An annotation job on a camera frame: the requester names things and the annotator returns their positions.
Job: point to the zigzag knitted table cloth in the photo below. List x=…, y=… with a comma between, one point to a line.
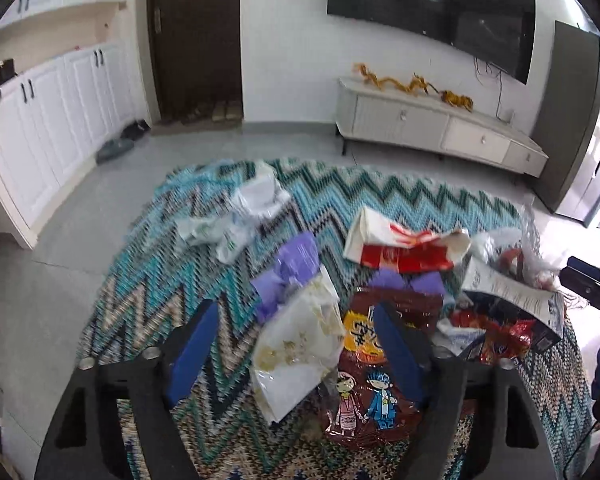
x=156, y=282

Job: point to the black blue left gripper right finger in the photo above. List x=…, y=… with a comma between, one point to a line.
x=506, y=440

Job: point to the clear plastic bag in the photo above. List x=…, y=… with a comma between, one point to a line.
x=515, y=252

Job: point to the grey double door refrigerator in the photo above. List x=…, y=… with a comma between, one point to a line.
x=568, y=127

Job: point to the golden dragon figurine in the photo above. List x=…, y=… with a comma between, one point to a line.
x=416, y=84

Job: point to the brown shoes at door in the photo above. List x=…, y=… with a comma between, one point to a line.
x=216, y=112

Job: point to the brown snack bag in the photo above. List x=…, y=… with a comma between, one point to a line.
x=367, y=407

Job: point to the white blue milk powder bag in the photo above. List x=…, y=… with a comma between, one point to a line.
x=510, y=302

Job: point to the red snack wrapper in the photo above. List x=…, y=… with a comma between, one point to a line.
x=494, y=341

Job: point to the white TV cabinet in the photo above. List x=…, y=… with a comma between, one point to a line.
x=364, y=113

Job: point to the dark brown entrance door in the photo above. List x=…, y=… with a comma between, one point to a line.
x=195, y=52

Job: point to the wall mounted black television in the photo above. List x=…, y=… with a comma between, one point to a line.
x=498, y=32

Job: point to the red white paper bag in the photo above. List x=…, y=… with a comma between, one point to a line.
x=378, y=243

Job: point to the golden tiger figurine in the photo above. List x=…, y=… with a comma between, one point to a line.
x=456, y=100

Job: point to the white lower shoe cabinet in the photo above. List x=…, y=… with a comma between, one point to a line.
x=53, y=120

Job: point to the white crumpled paper bag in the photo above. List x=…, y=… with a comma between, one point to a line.
x=256, y=202

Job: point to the grey slipper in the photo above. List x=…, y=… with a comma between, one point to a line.
x=113, y=149

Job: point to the black shoes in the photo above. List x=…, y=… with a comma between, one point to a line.
x=135, y=130

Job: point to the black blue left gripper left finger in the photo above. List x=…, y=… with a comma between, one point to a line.
x=84, y=439

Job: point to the purple crumpled wrapper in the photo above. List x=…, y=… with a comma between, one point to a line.
x=295, y=265

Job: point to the white yellow bag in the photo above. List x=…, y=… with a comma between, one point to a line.
x=297, y=349

